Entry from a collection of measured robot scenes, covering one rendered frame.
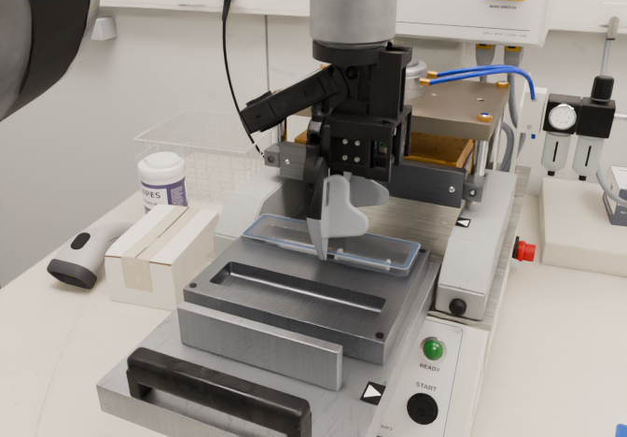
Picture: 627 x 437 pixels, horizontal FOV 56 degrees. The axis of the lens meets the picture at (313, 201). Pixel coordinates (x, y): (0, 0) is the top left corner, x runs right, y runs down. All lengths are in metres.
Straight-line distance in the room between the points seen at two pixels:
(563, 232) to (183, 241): 0.67
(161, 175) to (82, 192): 0.80
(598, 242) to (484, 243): 0.52
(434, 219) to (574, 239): 0.37
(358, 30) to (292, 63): 0.92
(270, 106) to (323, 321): 0.21
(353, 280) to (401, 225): 0.25
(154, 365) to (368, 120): 0.27
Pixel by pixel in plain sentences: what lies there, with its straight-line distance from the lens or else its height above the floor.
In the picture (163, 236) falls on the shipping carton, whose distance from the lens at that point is 0.99.
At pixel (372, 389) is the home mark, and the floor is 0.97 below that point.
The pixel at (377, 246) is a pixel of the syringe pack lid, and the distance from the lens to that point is 0.61.
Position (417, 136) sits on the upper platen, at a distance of 0.76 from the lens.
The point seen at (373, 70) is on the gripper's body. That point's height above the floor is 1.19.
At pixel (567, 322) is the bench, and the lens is 1.00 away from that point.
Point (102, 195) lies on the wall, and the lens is 1.85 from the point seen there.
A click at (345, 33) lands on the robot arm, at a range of 0.50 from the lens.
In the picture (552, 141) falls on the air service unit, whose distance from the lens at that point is 0.88.
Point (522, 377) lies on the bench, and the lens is 0.87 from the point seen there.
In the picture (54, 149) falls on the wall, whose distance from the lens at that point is 1.89.
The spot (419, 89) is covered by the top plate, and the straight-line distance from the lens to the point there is 0.75.
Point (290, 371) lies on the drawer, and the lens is 0.50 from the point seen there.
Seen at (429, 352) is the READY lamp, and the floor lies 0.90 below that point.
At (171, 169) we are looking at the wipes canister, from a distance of 1.12.
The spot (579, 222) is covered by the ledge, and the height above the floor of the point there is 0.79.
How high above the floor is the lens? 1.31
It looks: 26 degrees down
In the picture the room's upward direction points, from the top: straight up
